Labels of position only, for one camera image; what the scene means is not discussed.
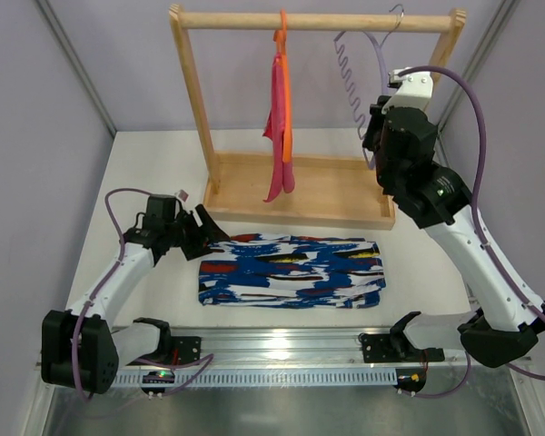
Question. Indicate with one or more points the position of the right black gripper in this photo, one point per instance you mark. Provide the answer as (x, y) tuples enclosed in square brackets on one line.
[(373, 125)]

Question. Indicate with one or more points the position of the wooden clothes rack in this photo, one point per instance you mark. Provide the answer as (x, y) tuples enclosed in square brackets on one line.
[(329, 191)]

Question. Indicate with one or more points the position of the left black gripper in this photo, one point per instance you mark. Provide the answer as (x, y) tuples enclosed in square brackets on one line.
[(191, 236)]

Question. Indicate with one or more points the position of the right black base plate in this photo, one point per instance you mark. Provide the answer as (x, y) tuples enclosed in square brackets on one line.
[(383, 348)]

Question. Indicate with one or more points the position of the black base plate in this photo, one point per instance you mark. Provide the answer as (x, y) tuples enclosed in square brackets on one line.
[(183, 350), (383, 348)]

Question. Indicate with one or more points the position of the black connector board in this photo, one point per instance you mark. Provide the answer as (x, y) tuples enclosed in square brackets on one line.
[(410, 383), (157, 382)]

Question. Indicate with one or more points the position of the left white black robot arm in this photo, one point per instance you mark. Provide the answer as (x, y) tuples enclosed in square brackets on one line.
[(80, 347)]

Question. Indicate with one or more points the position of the aluminium front rail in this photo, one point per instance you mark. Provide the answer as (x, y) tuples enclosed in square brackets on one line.
[(244, 347)]

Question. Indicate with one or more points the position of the small pink tag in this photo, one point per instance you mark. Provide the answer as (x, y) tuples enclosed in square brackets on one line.
[(182, 195)]

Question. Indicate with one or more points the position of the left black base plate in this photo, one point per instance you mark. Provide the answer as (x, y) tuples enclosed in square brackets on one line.
[(183, 350)]

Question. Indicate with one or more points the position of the blue white patterned trousers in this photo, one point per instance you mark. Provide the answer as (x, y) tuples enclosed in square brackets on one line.
[(292, 272)]

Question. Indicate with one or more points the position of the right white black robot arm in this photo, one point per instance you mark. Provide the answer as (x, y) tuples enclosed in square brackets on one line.
[(510, 316)]

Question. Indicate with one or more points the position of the right black connector board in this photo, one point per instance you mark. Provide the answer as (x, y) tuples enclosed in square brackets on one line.
[(410, 383)]

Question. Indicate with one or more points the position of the orange plastic hanger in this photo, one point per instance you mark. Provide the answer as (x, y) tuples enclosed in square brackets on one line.
[(280, 38)]

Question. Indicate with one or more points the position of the left black connector board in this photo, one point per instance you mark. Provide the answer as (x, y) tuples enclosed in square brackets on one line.
[(157, 382)]

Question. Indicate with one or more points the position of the slotted grey cable duct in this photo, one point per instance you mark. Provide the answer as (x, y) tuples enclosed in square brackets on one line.
[(258, 378)]

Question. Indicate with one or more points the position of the pink garment on hanger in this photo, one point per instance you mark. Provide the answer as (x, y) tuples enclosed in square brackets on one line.
[(282, 179)]

